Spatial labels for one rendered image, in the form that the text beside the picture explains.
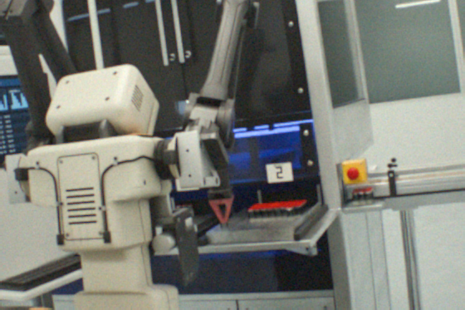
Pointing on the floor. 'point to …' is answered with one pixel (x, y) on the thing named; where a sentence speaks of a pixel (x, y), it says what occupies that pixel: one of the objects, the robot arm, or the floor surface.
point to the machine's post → (324, 132)
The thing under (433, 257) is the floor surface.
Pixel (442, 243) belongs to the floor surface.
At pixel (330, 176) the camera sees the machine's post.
